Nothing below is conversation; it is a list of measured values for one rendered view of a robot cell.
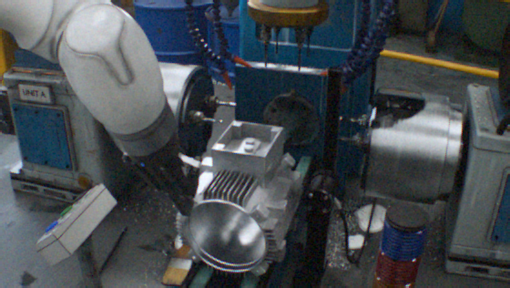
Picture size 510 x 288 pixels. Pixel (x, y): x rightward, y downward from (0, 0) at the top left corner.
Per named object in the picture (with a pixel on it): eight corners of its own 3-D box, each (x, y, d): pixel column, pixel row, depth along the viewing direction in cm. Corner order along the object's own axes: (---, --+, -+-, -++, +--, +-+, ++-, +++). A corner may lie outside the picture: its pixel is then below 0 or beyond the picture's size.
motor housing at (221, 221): (216, 210, 120) (212, 133, 110) (300, 226, 115) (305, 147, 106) (179, 266, 103) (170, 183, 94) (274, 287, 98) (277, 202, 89)
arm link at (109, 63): (187, 106, 67) (139, 51, 74) (153, 17, 54) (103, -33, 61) (116, 156, 65) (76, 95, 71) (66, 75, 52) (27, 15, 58)
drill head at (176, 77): (115, 125, 158) (107, 45, 146) (230, 141, 149) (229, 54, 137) (69, 165, 137) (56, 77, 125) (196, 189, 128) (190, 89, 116)
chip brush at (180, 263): (184, 231, 133) (184, 228, 132) (204, 232, 132) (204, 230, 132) (160, 284, 115) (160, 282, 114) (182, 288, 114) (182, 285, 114)
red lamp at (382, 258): (377, 256, 75) (382, 231, 73) (418, 262, 74) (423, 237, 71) (372, 282, 70) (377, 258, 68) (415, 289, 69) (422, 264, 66)
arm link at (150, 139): (116, 76, 72) (129, 102, 77) (90, 130, 68) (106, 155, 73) (176, 82, 70) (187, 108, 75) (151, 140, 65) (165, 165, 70)
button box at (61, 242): (97, 215, 103) (80, 194, 101) (118, 202, 99) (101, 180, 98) (51, 268, 88) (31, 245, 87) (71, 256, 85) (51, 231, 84)
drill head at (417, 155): (340, 157, 142) (346, 66, 130) (490, 179, 132) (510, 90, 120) (321, 210, 121) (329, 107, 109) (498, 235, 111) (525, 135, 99)
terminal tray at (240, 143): (232, 152, 111) (231, 119, 108) (283, 160, 108) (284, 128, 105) (210, 182, 101) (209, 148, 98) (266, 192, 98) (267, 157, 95)
